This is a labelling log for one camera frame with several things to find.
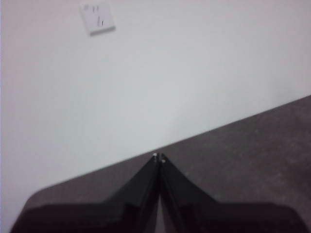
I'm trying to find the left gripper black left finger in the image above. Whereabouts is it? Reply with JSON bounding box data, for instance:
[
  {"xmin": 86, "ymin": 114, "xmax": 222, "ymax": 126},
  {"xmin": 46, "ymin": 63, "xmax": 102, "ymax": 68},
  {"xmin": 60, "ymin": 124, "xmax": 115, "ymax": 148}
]
[{"xmin": 9, "ymin": 152, "xmax": 161, "ymax": 233}]

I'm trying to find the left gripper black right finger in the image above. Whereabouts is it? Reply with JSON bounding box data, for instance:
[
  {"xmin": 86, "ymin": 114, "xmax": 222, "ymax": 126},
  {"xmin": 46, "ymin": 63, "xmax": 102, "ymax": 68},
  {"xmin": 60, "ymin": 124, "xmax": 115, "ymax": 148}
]
[{"xmin": 159, "ymin": 152, "xmax": 311, "ymax": 233}]

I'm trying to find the white wall socket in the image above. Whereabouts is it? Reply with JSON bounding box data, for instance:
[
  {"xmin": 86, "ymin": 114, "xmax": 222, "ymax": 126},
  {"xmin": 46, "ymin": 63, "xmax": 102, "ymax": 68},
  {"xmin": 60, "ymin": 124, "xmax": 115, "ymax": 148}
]
[{"xmin": 80, "ymin": 2, "xmax": 116, "ymax": 36}]

